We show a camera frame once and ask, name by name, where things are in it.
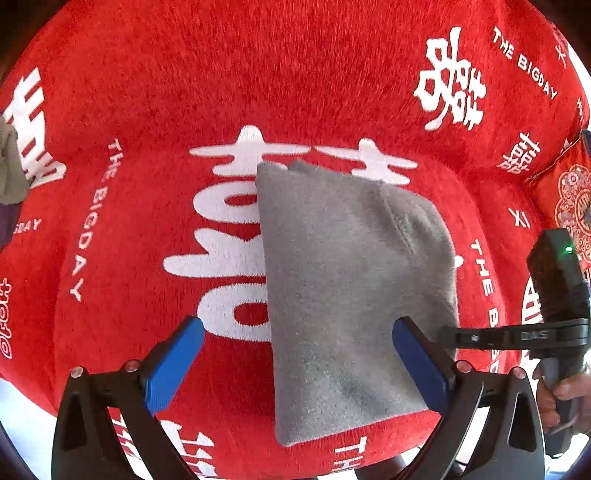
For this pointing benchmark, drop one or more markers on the red blanket white lettering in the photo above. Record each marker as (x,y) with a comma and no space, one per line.
(141,125)

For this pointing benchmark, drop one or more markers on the red embroidered cushion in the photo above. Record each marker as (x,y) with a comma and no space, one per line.
(561,193)

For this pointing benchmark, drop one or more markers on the beige and purple clothes pile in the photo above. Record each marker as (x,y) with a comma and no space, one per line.
(14,184)

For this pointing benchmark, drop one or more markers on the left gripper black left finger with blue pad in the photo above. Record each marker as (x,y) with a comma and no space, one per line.
(85,444)

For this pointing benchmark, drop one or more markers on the grey fleece garment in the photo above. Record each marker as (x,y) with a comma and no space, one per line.
(346,257)

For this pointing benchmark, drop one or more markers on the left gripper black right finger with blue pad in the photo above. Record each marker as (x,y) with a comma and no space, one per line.
(511,444)

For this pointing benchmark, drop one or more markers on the person's right hand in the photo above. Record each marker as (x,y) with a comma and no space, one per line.
(577,386)

